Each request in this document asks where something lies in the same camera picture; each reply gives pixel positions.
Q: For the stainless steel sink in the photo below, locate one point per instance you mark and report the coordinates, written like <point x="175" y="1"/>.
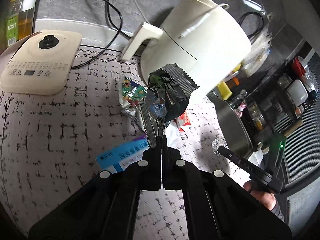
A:
<point x="232" y="128"/>

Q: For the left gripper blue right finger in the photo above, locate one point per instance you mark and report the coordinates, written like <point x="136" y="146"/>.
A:
<point x="172" y="177"/>

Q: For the blue white medicine box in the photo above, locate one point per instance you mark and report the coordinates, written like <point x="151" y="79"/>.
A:
<point x="119" y="158"/>

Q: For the silver foil snack wrapper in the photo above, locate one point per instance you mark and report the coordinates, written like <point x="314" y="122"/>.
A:
<point x="168" y="93"/>

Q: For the patterned white tablecloth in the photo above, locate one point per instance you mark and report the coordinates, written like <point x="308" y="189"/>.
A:
<point x="49" y="146"/>

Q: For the wooden cutting board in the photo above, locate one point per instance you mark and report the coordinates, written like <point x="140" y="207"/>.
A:
<point x="292" y="128"/>

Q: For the colorful candy wrapper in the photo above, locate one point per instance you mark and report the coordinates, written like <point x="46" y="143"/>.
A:
<point x="130" y="96"/>

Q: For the small red wrapper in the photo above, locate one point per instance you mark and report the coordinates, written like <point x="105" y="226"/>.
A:
<point x="182" y="120"/>

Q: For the white air fryer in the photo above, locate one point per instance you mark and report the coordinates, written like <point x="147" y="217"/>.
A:
<point x="200" y="36"/>

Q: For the black dish rack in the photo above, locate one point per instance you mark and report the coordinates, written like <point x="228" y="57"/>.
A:
<point x="279" y="102"/>

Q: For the person's right hand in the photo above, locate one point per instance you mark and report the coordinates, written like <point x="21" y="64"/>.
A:
<point x="267" y="199"/>

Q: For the hanging plastic bags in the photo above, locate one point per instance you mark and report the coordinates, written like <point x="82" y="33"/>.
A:
<point x="258" y="54"/>

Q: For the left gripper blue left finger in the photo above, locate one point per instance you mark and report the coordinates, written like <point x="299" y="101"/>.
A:
<point x="152" y="173"/>

